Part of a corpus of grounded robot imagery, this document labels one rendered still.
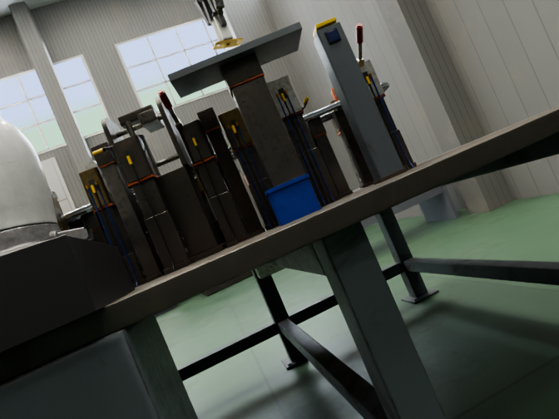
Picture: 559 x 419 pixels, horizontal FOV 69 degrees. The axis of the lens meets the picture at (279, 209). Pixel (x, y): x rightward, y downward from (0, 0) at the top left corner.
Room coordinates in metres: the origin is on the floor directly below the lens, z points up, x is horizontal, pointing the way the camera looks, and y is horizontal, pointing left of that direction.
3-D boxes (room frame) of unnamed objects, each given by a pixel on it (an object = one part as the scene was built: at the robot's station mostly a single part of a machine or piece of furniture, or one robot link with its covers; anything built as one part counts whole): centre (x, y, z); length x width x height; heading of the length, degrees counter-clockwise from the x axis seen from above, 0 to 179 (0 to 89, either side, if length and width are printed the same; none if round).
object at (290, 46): (1.11, -0.05, 1.16); 0.37 x 0.14 x 0.02; 93
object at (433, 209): (4.42, -1.05, 0.32); 1.21 x 0.64 x 0.65; 102
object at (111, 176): (1.20, 0.41, 0.91); 0.07 x 0.05 x 0.42; 3
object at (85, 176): (1.21, 0.47, 0.88); 0.11 x 0.07 x 0.37; 3
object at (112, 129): (1.22, 0.28, 0.94); 0.18 x 0.13 x 0.49; 93
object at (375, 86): (1.28, -0.40, 0.88); 0.12 x 0.07 x 0.36; 3
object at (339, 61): (1.12, -0.31, 0.92); 0.08 x 0.08 x 0.44; 3
